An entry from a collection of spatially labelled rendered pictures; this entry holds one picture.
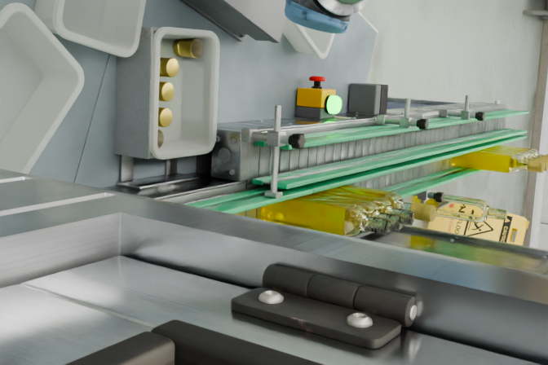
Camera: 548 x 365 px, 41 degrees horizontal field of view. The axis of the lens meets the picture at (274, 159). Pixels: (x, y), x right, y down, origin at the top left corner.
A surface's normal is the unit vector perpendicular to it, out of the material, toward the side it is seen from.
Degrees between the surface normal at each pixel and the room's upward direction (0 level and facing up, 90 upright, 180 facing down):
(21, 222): 90
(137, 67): 90
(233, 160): 90
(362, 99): 90
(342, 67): 0
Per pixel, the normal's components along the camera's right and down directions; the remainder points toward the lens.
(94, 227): 0.84, 0.11
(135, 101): -0.54, 0.09
